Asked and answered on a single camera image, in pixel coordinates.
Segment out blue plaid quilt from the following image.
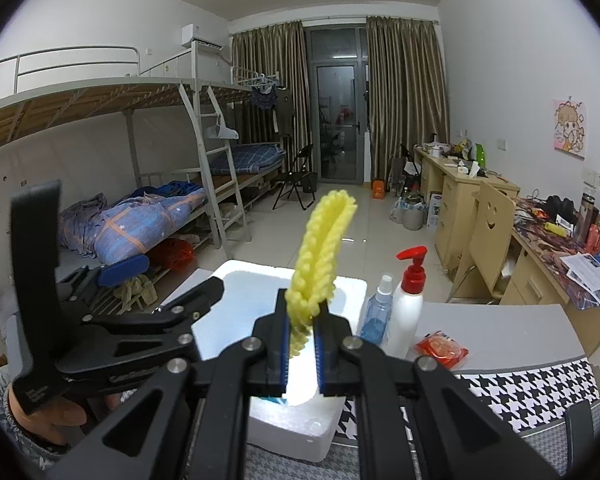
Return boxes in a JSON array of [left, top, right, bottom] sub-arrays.
[[57, 182, 208, 267]]

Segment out dark thermos bottle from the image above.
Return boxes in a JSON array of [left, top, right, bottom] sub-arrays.
[[578, 192, 599, 241]]

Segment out black headphones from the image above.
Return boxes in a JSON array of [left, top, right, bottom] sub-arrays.
[[545, 195, 579, 224]]

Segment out grey bucket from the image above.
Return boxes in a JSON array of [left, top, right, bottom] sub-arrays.
[[402, 196, 428, 231]]

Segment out white hanging bag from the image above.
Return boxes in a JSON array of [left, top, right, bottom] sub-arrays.
[[205, 110, 241, 141]]

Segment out dark hanging garment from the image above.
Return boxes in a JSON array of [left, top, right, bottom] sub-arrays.
[[250, 82, 294, 128]]

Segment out glass balcony door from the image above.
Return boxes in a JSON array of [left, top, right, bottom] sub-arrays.
[[304, 27, 371, 186]]

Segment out light wooden desk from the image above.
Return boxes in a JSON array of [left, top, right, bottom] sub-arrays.
[[500, 196, 600, 357], [412, 145, 522, 272]]

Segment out grey metal bunk bed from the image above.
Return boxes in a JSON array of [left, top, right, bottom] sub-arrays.
[[0, 45, 246, 356], [190, 40, 293, 213]]

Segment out red plastic bag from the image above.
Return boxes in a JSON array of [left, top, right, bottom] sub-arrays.
[[152, 238, 196, 274]]

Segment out dark grey case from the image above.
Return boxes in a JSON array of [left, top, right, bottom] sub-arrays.
[[564, 400, 596, 462]]

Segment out red snack packet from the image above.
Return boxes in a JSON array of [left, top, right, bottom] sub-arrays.
[[414, 331, 470, 371]]

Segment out person's left hand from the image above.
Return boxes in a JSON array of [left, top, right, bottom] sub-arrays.
[[7, 385, 89, 457]]

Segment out white carton box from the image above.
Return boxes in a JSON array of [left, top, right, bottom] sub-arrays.
[[427, 191, 444, 231]]

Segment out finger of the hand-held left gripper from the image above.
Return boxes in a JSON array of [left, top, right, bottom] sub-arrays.
[[55, 254, 150, 312], [82, 276, 226, 346]]

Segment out houndstooth patterned mat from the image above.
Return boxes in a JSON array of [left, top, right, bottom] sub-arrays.
[[242, 355, 600, 480]]

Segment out white air conditioner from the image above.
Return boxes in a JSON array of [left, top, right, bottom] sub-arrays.
[[180, 24, 226, 52]]

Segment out blue spray bottle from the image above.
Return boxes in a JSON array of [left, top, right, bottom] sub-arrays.
[[358, 273, 395, 346]]

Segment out cartoon wall poster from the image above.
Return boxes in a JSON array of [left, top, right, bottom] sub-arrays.
[[552, 96, 589, 160]]

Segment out black folding chair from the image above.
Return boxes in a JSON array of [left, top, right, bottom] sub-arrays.
[[271, 144, 317, 211]]

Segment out blue checked bedding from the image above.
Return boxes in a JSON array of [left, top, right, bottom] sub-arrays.
[[227, 142, 286, 174]]

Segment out printed paper sheets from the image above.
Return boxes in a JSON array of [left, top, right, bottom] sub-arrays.
[[562, 252, 600, 309]]

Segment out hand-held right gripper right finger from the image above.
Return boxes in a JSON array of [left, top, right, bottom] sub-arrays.
[[312, 301, 562, 480]]

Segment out white foam box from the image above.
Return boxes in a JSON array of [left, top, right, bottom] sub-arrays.
[[157, 259, 369, 464]]

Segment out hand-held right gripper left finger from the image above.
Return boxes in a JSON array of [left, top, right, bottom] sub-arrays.
[[45, 287, 291, 480]]

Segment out yellow cloth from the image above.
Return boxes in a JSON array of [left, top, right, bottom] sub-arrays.
[[112, 275, 159, 307]]

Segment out wooden chair with smiley cutout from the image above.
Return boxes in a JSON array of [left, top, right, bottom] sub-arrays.
[[445, 180, 519, 304]]

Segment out white pump bottle red cap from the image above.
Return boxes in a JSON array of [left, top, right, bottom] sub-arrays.
[[382, 246, 428, 361]]

